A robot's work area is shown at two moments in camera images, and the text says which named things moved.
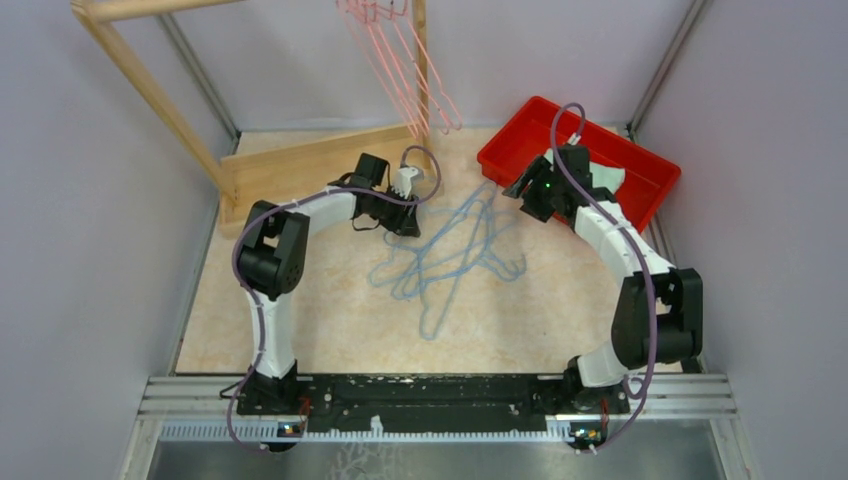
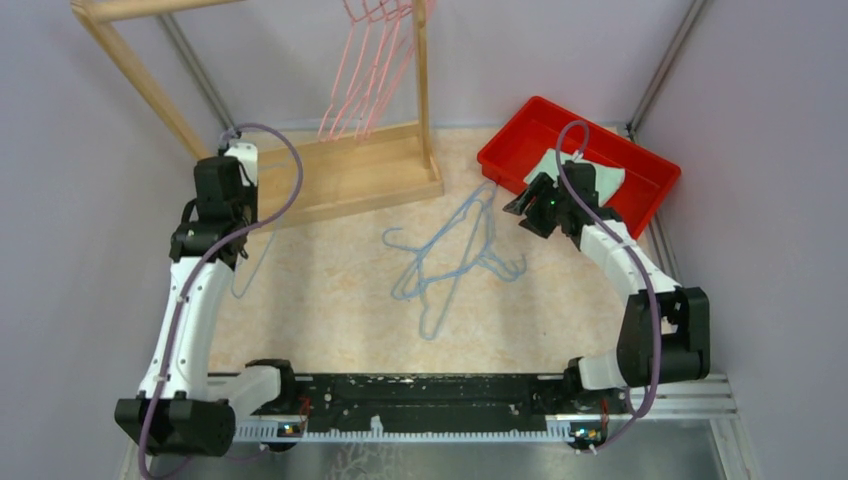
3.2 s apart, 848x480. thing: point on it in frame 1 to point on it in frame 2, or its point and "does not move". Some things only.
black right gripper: [541, 170] to [541, 186]
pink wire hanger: [385, 27] to [350, 108]
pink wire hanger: [391, 28] to [387, 47]
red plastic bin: [649, 175] does not move
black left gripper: [404, 222] to [253, 221]
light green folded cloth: [601, 176] does not move
